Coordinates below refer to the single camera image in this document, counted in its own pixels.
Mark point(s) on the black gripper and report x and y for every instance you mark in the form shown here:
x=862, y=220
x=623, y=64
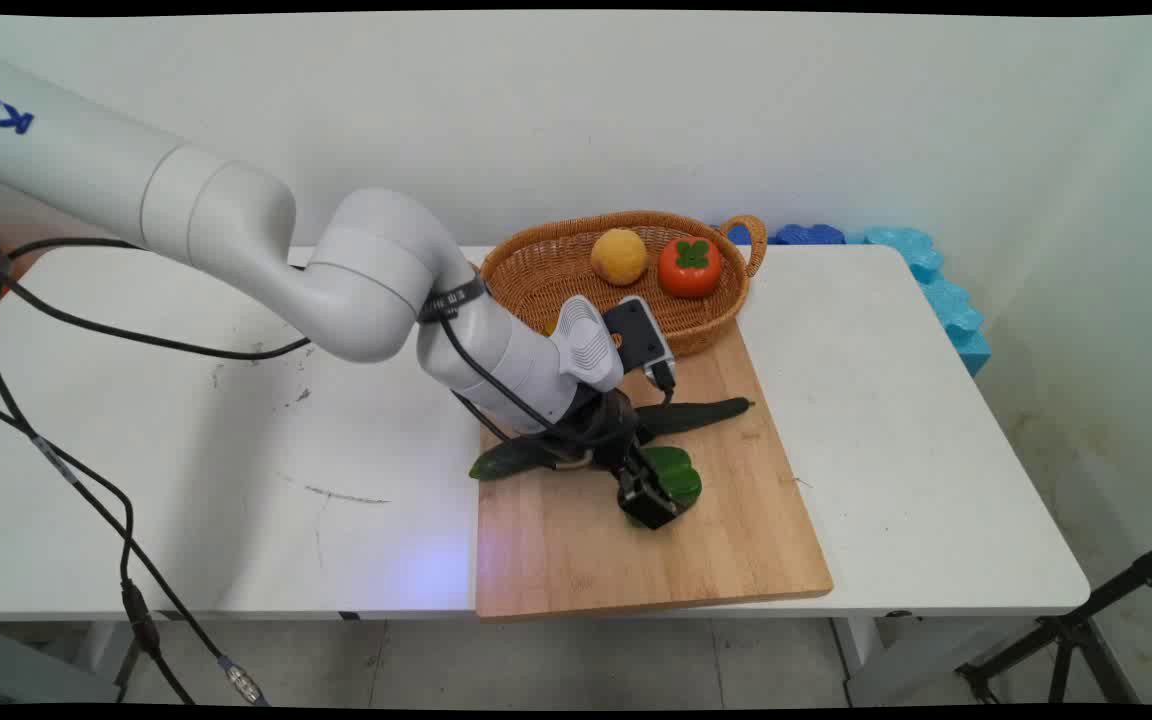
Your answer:
x=604, y=430

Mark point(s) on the green bell pepper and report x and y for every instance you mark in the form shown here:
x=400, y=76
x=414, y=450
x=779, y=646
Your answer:
x=681, y=480

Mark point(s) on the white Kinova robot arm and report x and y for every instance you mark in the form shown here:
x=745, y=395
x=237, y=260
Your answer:
x=236, y=220

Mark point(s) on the wooden cutting board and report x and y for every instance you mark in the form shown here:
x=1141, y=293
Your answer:
x=576, y=550

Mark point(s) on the dark green cucumber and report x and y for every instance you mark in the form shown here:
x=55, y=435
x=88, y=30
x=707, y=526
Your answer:
x=696, y=412

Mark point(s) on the red orange persimmon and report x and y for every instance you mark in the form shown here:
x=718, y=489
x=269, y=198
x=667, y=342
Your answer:
x=690, y=268

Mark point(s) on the yellow peach fruit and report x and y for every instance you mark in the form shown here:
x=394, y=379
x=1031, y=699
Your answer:
x=619, y=257

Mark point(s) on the woven wicker basket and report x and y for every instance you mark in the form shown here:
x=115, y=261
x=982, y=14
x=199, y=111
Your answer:
x=546, y=270

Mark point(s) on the white table leg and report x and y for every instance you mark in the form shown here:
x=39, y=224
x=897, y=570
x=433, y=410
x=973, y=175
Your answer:
x=866, y=655

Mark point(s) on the dark blue foam piece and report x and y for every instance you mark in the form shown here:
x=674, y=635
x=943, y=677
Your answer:
x=806, y=235

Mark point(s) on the light blue foam piece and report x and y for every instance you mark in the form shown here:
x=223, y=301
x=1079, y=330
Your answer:
x=946, y=300

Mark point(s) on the black tripod stand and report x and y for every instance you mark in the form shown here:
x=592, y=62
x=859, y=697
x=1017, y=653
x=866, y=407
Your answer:
x=1076, y=630

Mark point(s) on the orange object behind table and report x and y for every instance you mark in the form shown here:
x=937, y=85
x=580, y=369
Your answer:
x=16, y=255

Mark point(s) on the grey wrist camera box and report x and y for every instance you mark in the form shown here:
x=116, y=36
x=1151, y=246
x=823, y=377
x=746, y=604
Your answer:
x=636, y=335

